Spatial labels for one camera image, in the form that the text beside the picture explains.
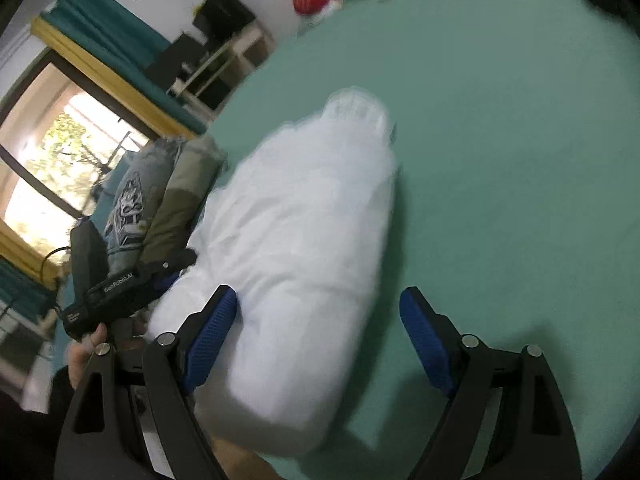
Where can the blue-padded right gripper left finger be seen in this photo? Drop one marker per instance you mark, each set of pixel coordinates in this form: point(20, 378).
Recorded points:
point(102, 436)

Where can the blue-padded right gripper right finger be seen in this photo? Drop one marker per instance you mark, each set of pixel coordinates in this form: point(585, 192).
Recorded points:
point(533, 437)

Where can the white hooded shirt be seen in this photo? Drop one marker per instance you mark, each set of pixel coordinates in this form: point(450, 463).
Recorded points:
point(298, 232)

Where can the person's left hand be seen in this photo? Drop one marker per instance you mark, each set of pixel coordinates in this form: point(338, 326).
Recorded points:
point(128, 335)

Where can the grey printed folded sweatshirt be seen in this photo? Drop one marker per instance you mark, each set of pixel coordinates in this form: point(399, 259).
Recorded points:
point(136, 202)

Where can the olive folded garment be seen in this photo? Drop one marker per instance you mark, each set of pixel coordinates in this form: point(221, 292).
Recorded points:
point(196, 168)

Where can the yellow curtain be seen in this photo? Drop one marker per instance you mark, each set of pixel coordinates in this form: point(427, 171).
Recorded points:
point(107, 80)

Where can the black computer monitor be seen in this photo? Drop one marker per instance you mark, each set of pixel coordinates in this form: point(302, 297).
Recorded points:
point(168, 65)

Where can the teal curtain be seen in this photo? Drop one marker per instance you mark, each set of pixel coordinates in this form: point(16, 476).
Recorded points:
point(121, 41)

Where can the black computer tower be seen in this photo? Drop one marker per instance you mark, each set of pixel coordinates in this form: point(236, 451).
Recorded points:
point(220, 20)

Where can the white paper on bed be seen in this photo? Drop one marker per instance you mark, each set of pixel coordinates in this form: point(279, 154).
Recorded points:
point(329, 9)

